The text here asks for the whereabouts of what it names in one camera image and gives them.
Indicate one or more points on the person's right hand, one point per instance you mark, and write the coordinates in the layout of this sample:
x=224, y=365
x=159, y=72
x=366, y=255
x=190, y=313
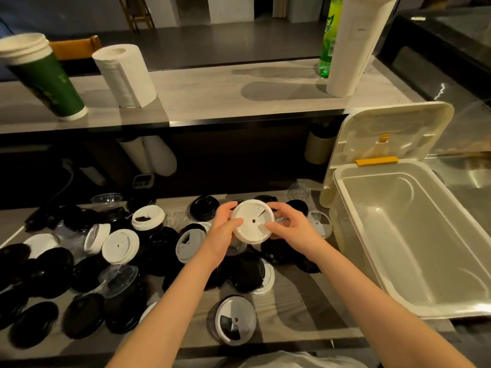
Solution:
x=299, y=233

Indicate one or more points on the person's left hand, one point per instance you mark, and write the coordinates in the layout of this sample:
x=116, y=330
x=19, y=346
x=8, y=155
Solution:
x=216, y=241

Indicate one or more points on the white plastic storage bin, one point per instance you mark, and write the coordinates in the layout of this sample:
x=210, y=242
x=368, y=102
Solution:
x=383, y=126

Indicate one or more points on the pile of cup lids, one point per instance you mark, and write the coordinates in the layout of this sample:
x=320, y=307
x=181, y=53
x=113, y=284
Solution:
x=53, y=268

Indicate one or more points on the person's right forearm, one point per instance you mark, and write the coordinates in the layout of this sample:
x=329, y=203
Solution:
x=383, y=310

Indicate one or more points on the person's left forearm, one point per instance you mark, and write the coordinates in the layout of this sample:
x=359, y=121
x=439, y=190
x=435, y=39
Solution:
x=165, y=318

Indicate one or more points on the person's white shirt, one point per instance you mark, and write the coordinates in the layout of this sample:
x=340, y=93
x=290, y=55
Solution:
x=291, y=360

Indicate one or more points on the tall white paper cup stack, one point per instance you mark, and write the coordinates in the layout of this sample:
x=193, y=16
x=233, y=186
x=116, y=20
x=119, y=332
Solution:
x=356, y=45

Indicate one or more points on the green paper cup stack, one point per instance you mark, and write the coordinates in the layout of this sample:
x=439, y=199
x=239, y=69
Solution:
x=46, y=84

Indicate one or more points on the grey wooden table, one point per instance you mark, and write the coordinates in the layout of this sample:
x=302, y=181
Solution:
x=307, y=302

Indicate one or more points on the small digital timer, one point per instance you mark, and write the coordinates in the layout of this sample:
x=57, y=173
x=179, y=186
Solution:
x=143, y=181

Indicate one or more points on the grey bar counter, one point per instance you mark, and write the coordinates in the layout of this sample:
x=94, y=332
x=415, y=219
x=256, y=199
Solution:
x=230, y=91

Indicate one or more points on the white paper towel roll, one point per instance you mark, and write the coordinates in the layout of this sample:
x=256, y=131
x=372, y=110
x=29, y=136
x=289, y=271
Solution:
x=126, y=78

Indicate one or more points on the green plastic bottle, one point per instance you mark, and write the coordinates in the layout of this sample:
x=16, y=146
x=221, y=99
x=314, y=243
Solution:
x=330, y=42

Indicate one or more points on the wooden chair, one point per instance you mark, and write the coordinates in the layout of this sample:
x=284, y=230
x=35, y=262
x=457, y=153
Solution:
x=76, y=47

